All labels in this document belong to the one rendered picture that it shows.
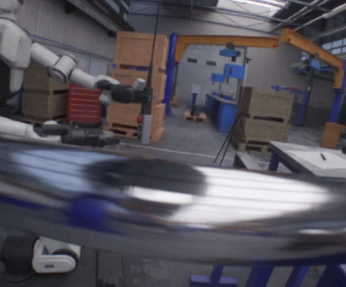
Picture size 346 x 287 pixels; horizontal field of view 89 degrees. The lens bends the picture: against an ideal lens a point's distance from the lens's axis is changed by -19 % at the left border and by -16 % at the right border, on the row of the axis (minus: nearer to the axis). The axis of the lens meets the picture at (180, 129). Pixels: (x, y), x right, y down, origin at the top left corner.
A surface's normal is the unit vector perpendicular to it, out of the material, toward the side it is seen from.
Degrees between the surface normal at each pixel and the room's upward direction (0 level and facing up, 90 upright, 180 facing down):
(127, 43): 90
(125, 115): 90
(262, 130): 90
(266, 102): 90
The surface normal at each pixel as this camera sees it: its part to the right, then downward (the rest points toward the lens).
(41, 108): -0.11, 0.19
